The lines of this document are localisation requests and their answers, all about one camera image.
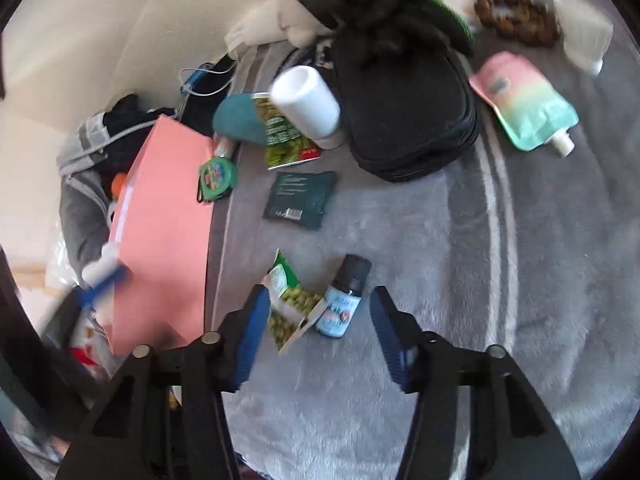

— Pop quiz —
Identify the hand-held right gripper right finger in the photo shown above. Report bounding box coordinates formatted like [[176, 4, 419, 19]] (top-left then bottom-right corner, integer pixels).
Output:
[[370, 285, 583, 480]]

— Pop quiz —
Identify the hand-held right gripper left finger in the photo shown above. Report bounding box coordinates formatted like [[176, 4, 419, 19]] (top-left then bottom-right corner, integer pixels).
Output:
[[55, 284, 272, 480]]

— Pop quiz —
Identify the small green pea snack packet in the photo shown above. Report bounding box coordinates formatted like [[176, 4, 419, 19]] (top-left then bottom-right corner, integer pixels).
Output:
[[262, 249, 328, 356]]

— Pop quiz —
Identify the small bottle with blue label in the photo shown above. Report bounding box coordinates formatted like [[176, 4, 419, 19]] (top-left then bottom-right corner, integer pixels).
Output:
[[315, 254, 372, 339]]

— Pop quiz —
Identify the pink cardboard box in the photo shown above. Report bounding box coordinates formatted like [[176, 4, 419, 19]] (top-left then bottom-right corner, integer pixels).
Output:
[[107, 114, 216, 356]]

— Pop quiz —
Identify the green tape measure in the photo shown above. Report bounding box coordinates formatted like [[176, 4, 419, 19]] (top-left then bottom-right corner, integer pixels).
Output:
[[198, 156, 238, 204]]

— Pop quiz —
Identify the teal case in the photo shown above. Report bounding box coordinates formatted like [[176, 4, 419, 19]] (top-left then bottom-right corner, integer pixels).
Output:
[[213, 94, 271, 147]]

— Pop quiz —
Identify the white plush toy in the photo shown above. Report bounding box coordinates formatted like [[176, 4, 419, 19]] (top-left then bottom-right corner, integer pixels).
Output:
[[225, 0, 341, 56]]

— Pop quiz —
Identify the white cylinder container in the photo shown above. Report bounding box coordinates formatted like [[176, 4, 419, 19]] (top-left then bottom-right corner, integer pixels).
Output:
[[270, 65, 346, 150]]

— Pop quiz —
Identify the grey striped bed blanket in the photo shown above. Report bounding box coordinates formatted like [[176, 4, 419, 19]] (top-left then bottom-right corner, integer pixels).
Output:
[[205, 0, 640, 480]]

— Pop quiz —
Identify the dark green packet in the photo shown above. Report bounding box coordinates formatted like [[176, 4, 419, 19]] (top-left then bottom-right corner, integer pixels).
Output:
[[263, 170, 338, 231]]

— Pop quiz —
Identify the blue and white brush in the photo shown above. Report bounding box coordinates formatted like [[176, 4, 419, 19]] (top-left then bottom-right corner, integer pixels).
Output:
[[75, 242, 132, 312]]

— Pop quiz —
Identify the red and white packet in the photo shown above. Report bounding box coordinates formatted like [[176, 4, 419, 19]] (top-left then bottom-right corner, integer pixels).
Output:
[[69, 322, 110, 378]]

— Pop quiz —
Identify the large green pea snack packet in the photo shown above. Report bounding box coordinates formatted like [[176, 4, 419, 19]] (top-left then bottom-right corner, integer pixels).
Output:
[[251, 92, 322, 170]]

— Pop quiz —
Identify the grey folded blanket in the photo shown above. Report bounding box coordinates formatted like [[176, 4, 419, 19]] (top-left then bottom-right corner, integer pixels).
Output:
[[59, 167, 118, 273]]

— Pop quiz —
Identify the black zip pouch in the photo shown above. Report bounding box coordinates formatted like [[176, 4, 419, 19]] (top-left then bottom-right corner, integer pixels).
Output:
[[332, 42, 481, 183]]

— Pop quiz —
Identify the dark blue clothing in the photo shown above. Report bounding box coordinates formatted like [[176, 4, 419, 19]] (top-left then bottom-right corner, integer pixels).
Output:
[[100, 94, 176, 186]]

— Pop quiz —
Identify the light grey striped towel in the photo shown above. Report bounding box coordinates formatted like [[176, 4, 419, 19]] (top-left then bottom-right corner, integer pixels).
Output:
[[56, 114, 113, 173]]

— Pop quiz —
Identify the pastel spout pouch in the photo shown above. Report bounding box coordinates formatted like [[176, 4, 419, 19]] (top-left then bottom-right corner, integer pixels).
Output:
[[468, 51, 580, 158]]

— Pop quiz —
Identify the black fuzzy cloth green trim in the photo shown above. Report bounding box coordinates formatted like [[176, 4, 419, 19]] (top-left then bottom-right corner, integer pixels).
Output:
[[290, 0, 476, 58]]

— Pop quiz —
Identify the clear white bottle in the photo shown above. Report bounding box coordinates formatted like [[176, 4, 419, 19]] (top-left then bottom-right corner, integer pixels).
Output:
[[551, 0, 615, 77]]

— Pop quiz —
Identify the white cable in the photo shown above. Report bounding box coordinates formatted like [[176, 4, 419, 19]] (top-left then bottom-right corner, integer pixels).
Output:
[[179, 62, 237, 111]]

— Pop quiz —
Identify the brown bead bracelet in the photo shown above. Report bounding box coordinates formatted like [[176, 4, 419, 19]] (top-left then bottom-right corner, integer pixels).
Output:
[[473, 0, 561, 48]]

